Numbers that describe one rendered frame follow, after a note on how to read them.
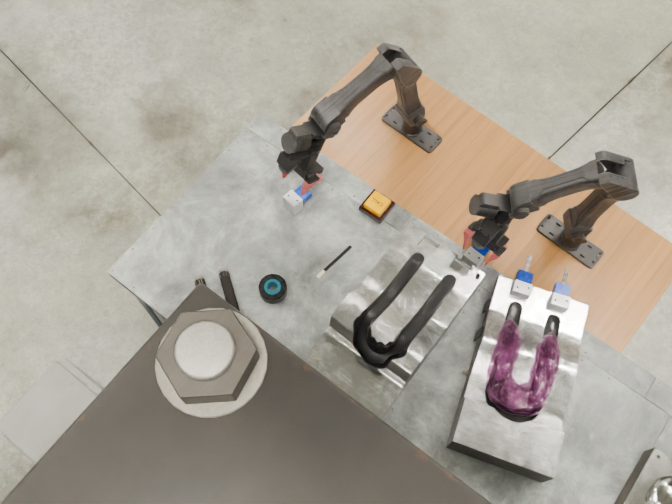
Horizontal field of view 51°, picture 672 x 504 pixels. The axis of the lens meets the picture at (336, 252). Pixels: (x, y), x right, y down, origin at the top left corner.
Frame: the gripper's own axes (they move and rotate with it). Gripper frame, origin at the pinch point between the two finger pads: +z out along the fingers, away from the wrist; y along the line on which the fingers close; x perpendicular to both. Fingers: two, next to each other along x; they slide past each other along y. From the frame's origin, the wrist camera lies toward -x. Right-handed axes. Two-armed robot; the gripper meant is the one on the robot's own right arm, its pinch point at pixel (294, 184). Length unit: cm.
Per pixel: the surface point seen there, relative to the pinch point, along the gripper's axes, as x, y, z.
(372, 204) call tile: 17.7, 17.4, 0.1
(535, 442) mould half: -4, 95, 4
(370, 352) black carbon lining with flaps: -13, 49, 14
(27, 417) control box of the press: -99, 25, -5
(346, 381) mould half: -21, 50, 20
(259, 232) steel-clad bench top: -6.0, -0.6, 18.1
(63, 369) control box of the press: -91, 23, -10
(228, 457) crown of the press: -108, 64, -62
